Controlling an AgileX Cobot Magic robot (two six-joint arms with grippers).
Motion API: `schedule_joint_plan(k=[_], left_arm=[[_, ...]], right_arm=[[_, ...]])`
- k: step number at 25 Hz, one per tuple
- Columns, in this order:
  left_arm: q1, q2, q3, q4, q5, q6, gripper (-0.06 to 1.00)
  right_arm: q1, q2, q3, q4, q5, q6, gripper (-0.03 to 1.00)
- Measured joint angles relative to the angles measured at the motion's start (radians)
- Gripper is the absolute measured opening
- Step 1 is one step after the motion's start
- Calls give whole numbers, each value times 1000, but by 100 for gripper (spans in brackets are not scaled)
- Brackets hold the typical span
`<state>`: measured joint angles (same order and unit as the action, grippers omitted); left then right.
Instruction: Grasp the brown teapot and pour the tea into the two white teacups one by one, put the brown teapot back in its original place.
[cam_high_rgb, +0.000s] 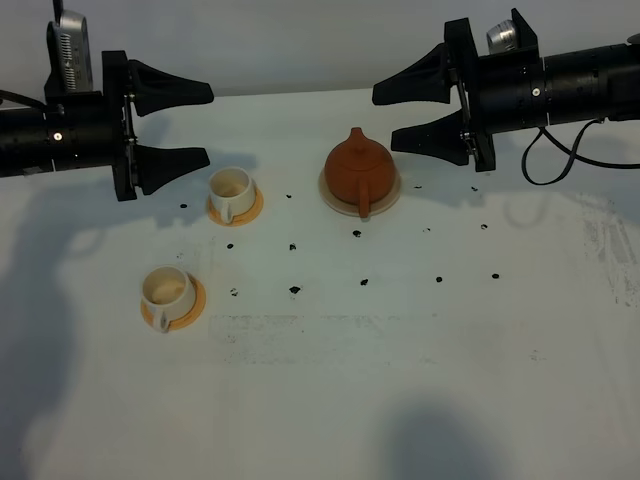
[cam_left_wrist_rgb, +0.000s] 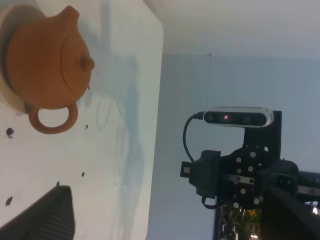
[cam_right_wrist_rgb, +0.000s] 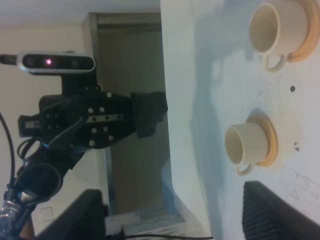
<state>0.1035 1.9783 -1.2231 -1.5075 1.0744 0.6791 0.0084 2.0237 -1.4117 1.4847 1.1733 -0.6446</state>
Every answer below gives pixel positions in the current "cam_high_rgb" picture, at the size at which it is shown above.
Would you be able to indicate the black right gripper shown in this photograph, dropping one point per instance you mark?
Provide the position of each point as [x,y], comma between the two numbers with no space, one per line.
[499,93]

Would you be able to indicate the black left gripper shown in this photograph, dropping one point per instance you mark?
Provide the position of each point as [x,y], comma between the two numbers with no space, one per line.
[154,90]

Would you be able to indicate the brown clay teapot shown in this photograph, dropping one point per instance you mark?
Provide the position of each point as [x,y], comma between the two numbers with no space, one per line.
[359,171]

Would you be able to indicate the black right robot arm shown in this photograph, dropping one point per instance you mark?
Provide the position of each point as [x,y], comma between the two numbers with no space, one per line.
[593,84]

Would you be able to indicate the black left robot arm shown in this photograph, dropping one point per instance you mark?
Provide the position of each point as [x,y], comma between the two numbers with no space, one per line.
[70,131]

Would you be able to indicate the beige teapot coaster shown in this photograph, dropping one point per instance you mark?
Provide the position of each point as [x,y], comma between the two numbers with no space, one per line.
[347,209]

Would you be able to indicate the white far teacup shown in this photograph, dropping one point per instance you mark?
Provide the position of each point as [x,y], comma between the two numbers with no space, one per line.
[232,193]

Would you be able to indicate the white teacup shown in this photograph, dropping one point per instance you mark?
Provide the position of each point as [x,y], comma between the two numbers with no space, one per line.
[168,294]
[232,193]

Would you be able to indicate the orange far saucer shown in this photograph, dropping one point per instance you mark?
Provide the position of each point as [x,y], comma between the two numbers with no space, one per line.
[241,219]

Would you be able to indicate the orange saucer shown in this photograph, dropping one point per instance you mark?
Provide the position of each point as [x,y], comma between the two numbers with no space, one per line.
[188,318]
[241,219]

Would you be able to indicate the white near teacup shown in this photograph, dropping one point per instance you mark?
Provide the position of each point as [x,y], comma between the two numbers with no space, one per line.
[168,294]

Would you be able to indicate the orange near saucer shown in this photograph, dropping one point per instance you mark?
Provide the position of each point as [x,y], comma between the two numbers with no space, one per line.
[188,318]

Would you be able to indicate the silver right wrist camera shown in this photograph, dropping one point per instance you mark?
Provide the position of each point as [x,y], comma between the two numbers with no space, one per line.
[502,37]

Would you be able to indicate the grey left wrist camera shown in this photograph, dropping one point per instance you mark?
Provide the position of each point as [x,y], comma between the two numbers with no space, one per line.
[69,54]

